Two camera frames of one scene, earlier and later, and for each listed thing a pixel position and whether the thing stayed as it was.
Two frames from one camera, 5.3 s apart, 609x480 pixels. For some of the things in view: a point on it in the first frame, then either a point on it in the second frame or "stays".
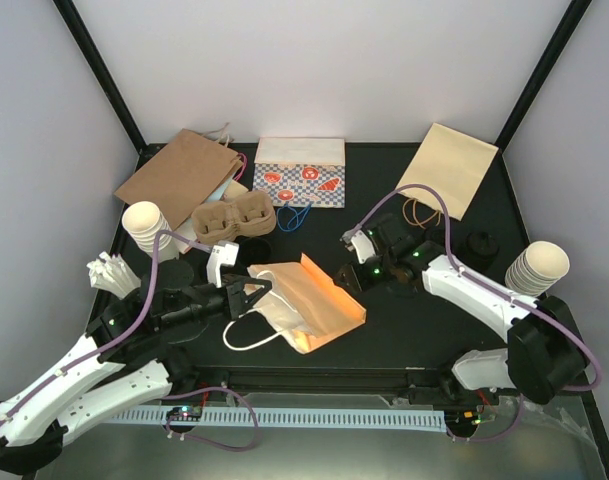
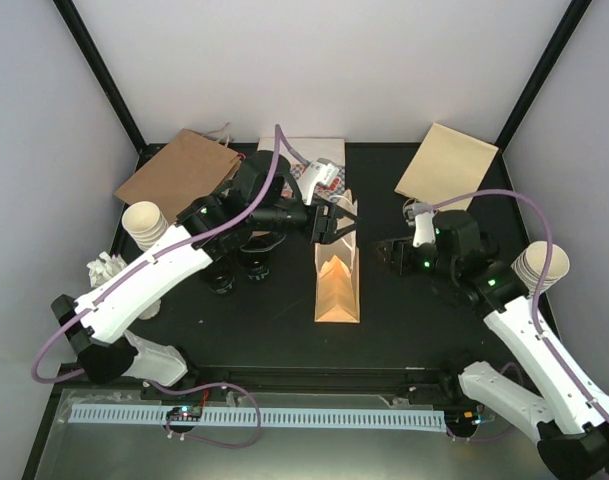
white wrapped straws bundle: x=112 y=275 stays
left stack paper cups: x=151 y=229 stays
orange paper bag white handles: x=301 y=305 to x=337 y=270
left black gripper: x=238 y=302 to x=326 y=234
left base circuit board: x=184 y=413 stays
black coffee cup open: x=255 y=250 stays
